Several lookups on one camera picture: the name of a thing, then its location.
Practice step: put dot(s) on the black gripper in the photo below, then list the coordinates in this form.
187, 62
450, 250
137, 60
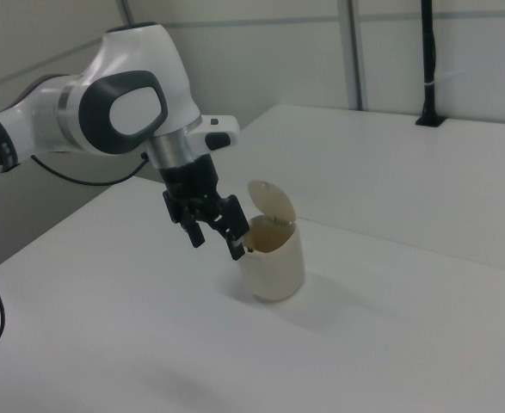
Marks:
189, 180

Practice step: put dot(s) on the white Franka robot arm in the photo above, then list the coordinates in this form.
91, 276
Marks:
140, 56

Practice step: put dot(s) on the small white lidded bin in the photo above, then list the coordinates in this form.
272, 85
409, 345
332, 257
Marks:
273, 271

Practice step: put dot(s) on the black clamp-mounted pole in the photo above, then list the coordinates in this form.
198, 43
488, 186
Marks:
428, 64

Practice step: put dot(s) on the grey partition post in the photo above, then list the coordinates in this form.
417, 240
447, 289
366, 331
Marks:
357, 56

